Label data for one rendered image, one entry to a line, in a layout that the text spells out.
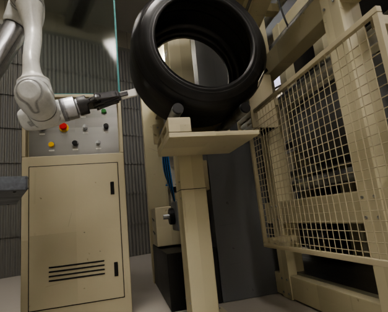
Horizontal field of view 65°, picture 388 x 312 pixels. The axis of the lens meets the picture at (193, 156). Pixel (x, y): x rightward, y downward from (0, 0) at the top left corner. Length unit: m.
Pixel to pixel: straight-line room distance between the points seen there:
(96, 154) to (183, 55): 0.75
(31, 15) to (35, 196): 0.92
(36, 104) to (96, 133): 0.89
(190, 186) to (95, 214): 0.60
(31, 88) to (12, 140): 3.42
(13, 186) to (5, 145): 3.49
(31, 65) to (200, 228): 0.98
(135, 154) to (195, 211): 3.39
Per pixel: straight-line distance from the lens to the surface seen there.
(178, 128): 1.15
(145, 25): 1.32
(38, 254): 1.86
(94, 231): 1.81
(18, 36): 1.59
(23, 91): 1.09
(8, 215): 4.34
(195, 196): 1.50
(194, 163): 1.52
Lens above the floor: 0.49
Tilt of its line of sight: 11 degrees up
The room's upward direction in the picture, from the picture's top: 6 degrees counter-clockwise
